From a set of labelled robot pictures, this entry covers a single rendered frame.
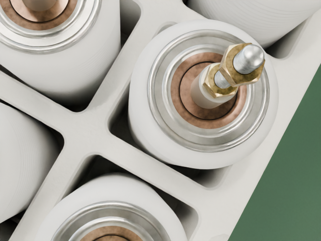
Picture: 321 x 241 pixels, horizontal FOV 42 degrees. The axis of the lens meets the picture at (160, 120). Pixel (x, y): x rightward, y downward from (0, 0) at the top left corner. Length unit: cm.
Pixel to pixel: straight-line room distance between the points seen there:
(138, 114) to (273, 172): 31
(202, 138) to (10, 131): 11
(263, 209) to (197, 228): 21
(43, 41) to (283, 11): 16
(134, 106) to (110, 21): 5
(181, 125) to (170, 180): 8
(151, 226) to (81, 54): 11
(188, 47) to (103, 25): 5
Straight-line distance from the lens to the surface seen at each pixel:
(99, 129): 32
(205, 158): 26
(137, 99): 26
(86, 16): 26
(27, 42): 26
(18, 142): 27
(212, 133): 25
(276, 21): 32
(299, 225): 55
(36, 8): 27
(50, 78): 29
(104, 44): 27
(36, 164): 31
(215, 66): 22
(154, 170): 32
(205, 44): 26
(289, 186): 54
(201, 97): 24
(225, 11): 33
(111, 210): 25
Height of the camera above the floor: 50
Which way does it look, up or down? 83 degrees down
